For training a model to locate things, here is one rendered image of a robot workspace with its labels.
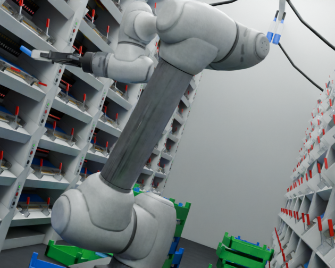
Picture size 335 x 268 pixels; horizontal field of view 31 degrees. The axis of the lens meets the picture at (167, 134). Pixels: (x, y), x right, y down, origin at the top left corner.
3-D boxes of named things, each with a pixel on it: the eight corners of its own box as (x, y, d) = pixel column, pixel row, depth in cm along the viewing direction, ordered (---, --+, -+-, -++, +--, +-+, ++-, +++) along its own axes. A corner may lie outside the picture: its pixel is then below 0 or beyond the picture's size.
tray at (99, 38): (110, 58, 328) (126, 39, 327) (75, 26, 268) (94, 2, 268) (83, 36, 332) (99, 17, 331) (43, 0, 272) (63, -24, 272)
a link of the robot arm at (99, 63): (109, 50, 208) (93, 47, 209) (105, 75, 207) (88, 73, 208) (115, 56, 217) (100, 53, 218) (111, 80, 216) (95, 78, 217)
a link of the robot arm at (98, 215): (118, 266, 172) (52, 255, 159) (98, 234, 184) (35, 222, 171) (251, 27, 156) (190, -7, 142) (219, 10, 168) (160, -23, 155)
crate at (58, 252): (78, 256, 319) (83, 242, 319) (108, 270, 309) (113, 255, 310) (43, 254, 293) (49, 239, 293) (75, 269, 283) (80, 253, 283)
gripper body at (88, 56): (100, 56, 218) (76, 52, 219) (93, 50, 209) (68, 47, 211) (96, 76, 217) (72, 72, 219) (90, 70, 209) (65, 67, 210)
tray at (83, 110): (88, 123, 325) (103, 104, 325) (47, 105, 266) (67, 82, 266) (61, 100, 329) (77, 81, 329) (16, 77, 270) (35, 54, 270)
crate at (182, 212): (186, 220, 269) (191, 203, 269) (167, 217, 251) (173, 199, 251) (131, 199, 282) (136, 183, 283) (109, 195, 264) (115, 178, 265)
